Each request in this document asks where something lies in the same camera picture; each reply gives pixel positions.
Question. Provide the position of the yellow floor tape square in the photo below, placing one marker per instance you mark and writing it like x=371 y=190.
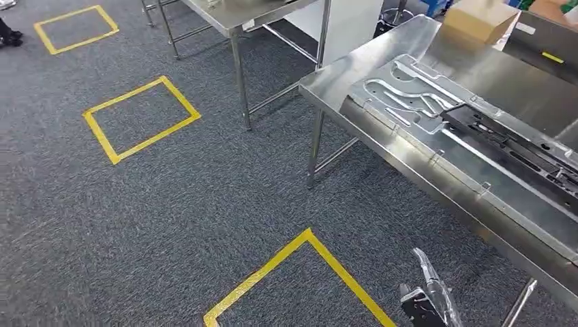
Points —
x=44 y=39
x=99 y=138
x=257 y=274

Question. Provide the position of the yellow tape strip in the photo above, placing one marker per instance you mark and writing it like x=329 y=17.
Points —
x=552 y=57

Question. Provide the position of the black round stool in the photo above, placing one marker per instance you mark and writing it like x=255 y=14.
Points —
x=393 y=19

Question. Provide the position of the black plastic plate with cutouts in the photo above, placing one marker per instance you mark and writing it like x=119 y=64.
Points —
x=478 y=124

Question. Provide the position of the white board panel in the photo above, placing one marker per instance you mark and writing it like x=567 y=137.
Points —
x=352 y=27

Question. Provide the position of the stamped sheet metal panel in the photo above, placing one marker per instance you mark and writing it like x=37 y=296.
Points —
x=451 y=180

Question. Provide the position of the steel work table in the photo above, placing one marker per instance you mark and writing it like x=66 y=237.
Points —
x=226 y=18
x=343 y=81

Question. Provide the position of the cardboard box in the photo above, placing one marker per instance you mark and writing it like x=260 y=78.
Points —
x=551 y=9
x=474 y=20

